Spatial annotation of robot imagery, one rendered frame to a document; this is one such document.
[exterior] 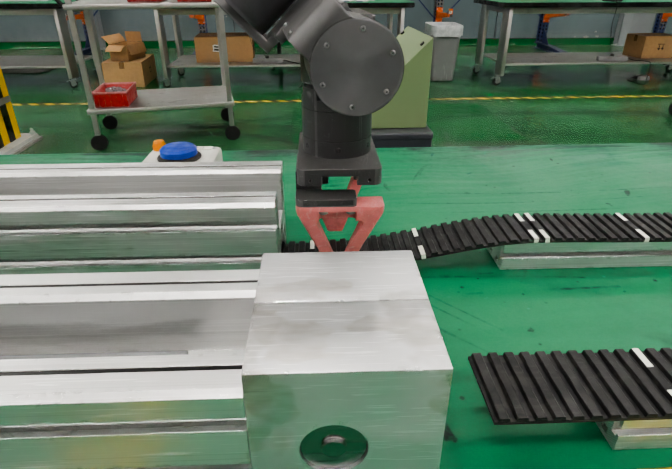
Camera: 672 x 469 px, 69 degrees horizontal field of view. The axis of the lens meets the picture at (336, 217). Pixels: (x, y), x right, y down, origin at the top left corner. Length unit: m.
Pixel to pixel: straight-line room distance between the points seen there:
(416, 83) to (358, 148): 0.49
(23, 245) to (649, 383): 0.44
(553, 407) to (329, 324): 0.13
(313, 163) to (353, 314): 0.17
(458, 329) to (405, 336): 0.17
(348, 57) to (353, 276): 0.13
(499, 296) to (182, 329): 0.26
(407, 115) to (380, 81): 0.57
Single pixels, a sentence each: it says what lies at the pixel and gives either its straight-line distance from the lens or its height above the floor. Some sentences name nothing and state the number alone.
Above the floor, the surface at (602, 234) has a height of 0.81.
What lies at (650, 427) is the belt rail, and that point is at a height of 0.80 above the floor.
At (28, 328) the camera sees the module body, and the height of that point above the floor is 0.84.
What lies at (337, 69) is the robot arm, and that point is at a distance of 0.30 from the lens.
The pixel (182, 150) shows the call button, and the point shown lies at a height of 0.85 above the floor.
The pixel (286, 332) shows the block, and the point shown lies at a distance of 0.23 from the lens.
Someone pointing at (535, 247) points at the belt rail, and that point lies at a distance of 0.48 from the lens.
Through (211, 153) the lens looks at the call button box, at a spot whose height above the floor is 0.84.
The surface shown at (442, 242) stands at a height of 0.81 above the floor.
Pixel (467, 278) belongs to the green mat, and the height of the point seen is 0.78.
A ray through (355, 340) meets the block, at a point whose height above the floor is 0.87.
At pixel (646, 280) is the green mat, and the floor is 0.78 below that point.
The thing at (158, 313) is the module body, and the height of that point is 0.85.
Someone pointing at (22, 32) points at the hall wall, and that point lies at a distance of 8.99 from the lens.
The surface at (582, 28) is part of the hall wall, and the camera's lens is 9.04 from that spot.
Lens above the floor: 1.02
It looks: 27 degrees down
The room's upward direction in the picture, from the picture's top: straight up
